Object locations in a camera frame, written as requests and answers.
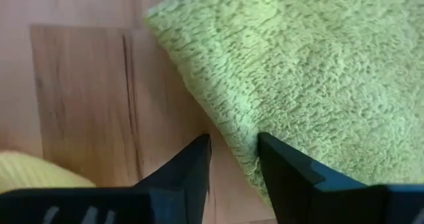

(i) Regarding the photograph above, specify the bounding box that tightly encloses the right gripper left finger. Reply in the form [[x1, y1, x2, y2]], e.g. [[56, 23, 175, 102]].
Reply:
[[0, 133, 212, 224]]

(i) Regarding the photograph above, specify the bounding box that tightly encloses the yellow microfiber towel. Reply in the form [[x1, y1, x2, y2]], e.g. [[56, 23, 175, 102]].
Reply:
[[0, 150, 97, 194]]

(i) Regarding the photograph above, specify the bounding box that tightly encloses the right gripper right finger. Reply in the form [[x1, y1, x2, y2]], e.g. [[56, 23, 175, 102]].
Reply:
[[258, 133, 424, 224]]

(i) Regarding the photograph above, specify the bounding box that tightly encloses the light green microfiber towel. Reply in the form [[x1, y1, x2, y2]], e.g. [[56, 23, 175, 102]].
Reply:
[[144, 0, 424, 205]]

